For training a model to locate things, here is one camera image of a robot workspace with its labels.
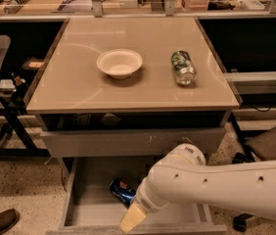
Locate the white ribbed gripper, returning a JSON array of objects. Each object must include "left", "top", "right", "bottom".
[{"left": 118, "top": 179, "right": 168, "bottom": 233}]

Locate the blue pepsi can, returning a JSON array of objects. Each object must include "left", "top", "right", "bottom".
[{"left": 110, "top": 178, "right": 136, "bottom": 208}]

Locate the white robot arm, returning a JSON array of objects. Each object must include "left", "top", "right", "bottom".
[{"left": 119, "top": 143, "right": 276, "bottom": 233}]

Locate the open grey middle drawer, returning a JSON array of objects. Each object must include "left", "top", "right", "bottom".
[{"left": 46, "top": 156, "right": 226, "bottom": 235}]

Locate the closed grey top drawer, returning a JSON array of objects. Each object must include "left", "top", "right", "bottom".
[{"left": 41, "top": 127, "right": 225, "bottom": 158}]

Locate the grey drawer cabinet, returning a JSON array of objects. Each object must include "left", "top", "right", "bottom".
[{"left": 23, "top": 16, "right": 243, "bottom": 159}]

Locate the green soda can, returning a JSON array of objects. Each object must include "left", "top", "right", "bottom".
[{"left": 170, "top": 50, "right": 197, "bottom": 86}]

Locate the white paper bowl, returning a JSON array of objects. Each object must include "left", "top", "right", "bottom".
[{"left": 97, "top": 49, "right": 143, "bottom": 79}]

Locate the brown office chair right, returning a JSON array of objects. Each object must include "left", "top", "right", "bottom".
[{"left": 231, "top": 110, "right": 276, "bottom": 233}]

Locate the small box on shelf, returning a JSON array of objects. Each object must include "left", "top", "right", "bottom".
[{"left": 22, "top": 58, "right": 44, "bottom": 71}]

